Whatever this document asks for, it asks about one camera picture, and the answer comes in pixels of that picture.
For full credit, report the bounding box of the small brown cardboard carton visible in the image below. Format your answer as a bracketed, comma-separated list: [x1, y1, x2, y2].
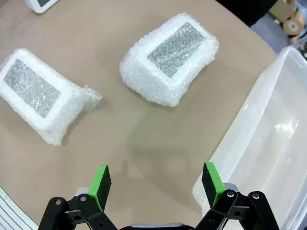
[268, 0, 297, 22]

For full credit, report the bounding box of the bubble-wrapped white clock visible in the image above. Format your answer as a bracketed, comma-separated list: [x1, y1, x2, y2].
[119, 13, 220, 108]
[0, 47, 103, 146]

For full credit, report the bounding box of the clear plastic container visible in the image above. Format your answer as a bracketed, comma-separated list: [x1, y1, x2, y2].
[193, 46, 307, 230]

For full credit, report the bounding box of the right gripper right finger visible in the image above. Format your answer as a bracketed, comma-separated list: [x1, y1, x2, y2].
[195, 162, 280, 230]

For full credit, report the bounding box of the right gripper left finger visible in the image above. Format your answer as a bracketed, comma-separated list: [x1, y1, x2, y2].
[38, 165, 120, 230]

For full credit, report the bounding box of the large brown paper roll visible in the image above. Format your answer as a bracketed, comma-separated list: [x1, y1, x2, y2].
[283, 11, 307, 37]

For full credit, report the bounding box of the unwrapped white digital clock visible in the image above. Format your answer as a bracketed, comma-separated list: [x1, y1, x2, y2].
[24, 0, 59, 14]

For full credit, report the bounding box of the person in black sweater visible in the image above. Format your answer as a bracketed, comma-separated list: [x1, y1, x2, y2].
[215, 0, 279, 27]

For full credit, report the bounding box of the white ribbed panel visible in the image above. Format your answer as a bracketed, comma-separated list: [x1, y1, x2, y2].
[0, 185, 39, 230]

